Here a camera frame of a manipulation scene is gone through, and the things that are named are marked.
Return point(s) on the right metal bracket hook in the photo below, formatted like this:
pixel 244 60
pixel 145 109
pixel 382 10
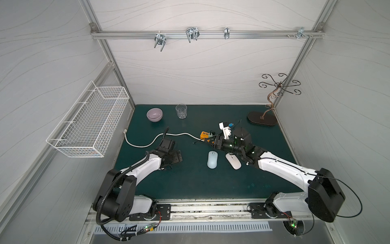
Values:
pixel 300 34

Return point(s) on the light blue wireless mouse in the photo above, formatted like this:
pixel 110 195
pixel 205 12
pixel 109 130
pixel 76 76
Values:
pixel 212 159

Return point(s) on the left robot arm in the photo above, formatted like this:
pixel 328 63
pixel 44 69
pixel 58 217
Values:
pixel 116 199

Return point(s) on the metal u-bolt hook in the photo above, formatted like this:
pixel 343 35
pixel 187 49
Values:
pixel 160 40

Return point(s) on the pink bowl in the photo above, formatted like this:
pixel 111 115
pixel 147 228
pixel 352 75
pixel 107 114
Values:
pixel 154 115

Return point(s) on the small metal ring hook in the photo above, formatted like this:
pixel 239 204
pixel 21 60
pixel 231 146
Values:
pixel 226 33

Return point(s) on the clear glass cup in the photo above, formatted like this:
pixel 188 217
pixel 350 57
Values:
pixel 181 110

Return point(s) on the brown metal jewelry stand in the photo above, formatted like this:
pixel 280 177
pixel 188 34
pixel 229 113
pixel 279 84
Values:
pixel 268 117

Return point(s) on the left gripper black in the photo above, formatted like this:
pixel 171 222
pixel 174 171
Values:
pixel 174 156

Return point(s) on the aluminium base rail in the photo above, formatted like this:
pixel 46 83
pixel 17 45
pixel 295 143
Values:
pixel 209 210

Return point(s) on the white wireless mouse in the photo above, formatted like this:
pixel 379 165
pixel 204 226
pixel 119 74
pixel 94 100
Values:
pixel 233 160

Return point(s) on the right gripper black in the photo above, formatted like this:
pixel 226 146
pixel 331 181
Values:
pixel 218 142

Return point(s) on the aluminium crossbar rail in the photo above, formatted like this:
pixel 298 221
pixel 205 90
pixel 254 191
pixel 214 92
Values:
pixel 204 34

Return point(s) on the metal clamp hook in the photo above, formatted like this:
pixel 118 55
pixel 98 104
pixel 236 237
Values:
pixel 192 33

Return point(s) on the orange power strip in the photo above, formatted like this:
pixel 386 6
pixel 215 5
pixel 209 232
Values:
pixel 205 136

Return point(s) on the white vented cable duct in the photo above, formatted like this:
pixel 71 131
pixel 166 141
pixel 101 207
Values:
pixel 194 227

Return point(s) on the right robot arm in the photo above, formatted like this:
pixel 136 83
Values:
pixel 320 192

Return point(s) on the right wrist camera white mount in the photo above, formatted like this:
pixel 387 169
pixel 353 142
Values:
pixel 226 129

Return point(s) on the white wire basket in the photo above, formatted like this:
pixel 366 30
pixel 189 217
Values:
pixel 88 127

